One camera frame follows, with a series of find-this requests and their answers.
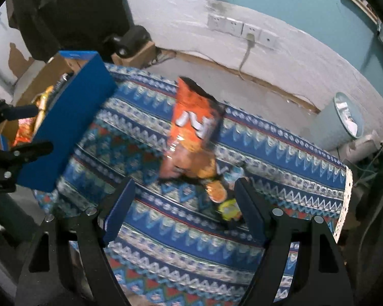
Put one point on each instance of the blue cardboard box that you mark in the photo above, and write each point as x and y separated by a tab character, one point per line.
73	118

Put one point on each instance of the grey pipe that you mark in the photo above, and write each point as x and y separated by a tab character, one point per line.
360	148

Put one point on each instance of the patterned blue tablecloth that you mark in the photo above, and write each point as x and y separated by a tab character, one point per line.
178	245

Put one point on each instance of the dark cabinet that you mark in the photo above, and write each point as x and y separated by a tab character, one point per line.
76	6

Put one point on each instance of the black snack packet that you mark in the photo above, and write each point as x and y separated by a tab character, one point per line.
63	81

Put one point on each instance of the orange chip bag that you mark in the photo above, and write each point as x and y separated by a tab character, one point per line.
191	118

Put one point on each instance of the black round device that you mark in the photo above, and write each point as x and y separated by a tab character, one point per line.
129	40

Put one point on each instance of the white wall socket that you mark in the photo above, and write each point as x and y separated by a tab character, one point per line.
268	39
234	27
247	29
216	22

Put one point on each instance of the small brown cardboard box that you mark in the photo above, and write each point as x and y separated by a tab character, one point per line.
137	55

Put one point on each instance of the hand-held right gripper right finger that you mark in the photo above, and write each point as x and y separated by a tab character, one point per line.
249	212

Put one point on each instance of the light blue trash bin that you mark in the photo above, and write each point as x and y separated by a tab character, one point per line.
332	127

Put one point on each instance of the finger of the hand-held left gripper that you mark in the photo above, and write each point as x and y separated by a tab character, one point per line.
32	150
22	112

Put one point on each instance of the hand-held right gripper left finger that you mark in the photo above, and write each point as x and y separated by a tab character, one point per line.
119	213

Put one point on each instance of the dark chip picture snack packet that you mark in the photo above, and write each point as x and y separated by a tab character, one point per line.
218	193

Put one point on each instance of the gold snack packet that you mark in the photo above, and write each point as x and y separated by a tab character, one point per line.
44	100

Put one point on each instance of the orange and green snack packet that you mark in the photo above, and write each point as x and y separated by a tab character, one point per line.
24	132

